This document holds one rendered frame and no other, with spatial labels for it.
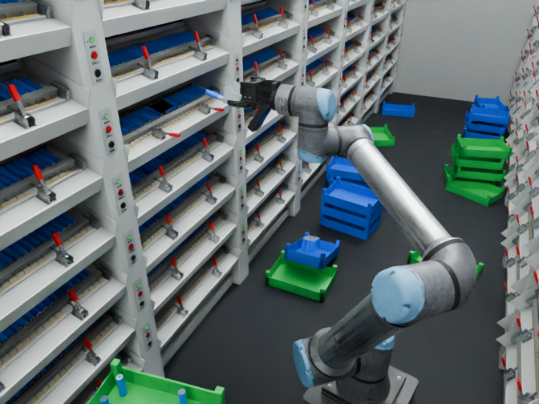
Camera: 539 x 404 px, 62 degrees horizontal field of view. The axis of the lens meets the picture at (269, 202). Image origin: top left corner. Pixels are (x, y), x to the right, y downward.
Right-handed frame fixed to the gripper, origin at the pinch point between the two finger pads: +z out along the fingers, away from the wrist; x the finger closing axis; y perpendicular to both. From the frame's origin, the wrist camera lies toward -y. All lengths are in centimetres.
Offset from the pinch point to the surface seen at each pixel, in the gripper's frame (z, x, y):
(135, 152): 13.3, 29.4, -9.4
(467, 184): -77, -180, -101
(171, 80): 11.9, 10.1, 7.2
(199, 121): 11.9, -2.4, -10.0
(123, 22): 11.2, 27.4, 26.4
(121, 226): 12, 42, -28
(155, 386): -15, 67, -54
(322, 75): 17, -143, -27
